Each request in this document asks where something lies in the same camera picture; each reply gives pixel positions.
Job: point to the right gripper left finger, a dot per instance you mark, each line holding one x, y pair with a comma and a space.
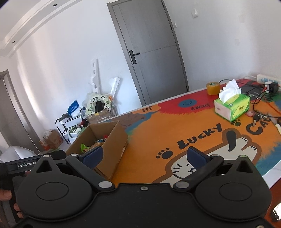
84, 165

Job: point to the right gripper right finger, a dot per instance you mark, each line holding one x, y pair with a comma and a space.
205, 166

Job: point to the person's left hand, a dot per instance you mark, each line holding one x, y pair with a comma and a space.
9, 206

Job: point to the light green candy pack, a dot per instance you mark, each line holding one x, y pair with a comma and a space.
85, 148

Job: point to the orange biscuit pack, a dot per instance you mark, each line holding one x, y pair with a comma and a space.
97, 144

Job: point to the brown cardboard box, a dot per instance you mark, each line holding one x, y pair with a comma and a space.
113, 146

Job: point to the black shoe rack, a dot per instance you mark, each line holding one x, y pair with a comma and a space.
70, 127

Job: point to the small floor cardboard box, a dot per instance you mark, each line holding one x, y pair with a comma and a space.
51, 140

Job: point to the colourful cartoon table mat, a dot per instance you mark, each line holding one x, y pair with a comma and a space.
160, 134

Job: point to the printed floor cardboard box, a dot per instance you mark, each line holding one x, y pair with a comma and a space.
100, 116

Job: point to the blue white bag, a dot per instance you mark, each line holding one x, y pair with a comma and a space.
73, 107

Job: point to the panda print toilet seat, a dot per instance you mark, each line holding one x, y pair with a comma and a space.
96, 103

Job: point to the green tissue box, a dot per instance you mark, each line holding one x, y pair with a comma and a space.
232, 103

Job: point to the bunch of keys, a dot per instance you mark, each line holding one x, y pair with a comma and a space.
258, 118

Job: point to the yellow tape roll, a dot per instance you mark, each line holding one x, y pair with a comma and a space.
213, 88

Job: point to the tall white foam board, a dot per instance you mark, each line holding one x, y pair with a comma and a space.
94, 76

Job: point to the short white foam board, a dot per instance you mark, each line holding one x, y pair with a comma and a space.
114, 83

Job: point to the black notebook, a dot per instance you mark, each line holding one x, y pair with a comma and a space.
250, 87

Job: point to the white power strip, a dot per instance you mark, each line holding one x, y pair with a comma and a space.
262, 79

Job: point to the black power adapter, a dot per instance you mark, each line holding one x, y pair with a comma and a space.
272, 87

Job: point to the grey door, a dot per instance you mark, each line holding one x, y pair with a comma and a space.
146, 28

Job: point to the white handled knife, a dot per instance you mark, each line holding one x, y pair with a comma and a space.
275, 122

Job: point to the black door handle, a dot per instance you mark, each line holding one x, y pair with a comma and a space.
132, 56

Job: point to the white light switch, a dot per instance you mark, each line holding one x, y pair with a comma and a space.
194, 13

